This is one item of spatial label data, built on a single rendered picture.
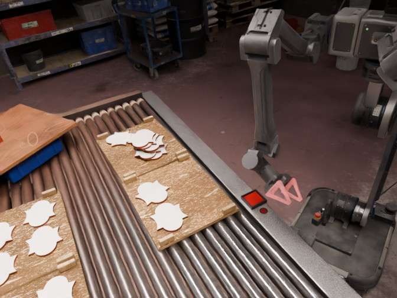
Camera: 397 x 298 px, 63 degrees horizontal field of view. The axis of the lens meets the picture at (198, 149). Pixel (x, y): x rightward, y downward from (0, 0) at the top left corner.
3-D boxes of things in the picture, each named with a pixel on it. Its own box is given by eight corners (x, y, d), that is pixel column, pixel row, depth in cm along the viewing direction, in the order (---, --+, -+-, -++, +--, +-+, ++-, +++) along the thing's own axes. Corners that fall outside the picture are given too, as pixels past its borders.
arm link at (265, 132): (282, 33, 89) (246, 31, 95) (272, 43, 86) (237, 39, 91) (283, 149, 117) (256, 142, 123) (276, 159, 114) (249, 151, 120)
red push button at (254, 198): (255, 193, 137) (255, 191, 136) (264, 202, 132) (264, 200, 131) (243, 198, 135) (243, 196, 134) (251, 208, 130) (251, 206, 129)
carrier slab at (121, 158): (155, 120, 189) (154, 118, 188) (189, 155, 160) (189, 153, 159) (96, 142, 176) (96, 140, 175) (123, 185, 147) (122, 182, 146)
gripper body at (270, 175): (266, 192, 109) (251, 176, 112) (279, 189, 117) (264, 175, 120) (278, 178, 106) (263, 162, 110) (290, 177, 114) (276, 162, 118)
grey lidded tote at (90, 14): (105, 10, 527) (101, -5, 513) (116, 14, 504) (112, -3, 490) (76, 19, 503) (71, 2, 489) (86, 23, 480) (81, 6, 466)
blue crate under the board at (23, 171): (30, 135, 188) (23, 120, 182) (65, 148, 174) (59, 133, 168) (-22, 166, 168) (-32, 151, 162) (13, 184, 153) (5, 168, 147)
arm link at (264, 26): (283, 0, 85) (249, -1, 90) (270, 53, 87) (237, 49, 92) (322, 44, 122) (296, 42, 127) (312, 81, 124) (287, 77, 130)
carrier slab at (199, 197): (190, 158, 159) (189, 155, 158) (238, 211, 129) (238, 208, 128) (121, 186, 146) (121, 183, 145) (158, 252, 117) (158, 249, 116)
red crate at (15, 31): (49, 23, 494) (42, 4, 477) (57, 29, 463) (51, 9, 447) (3, 34, 467) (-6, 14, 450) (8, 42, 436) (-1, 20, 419)
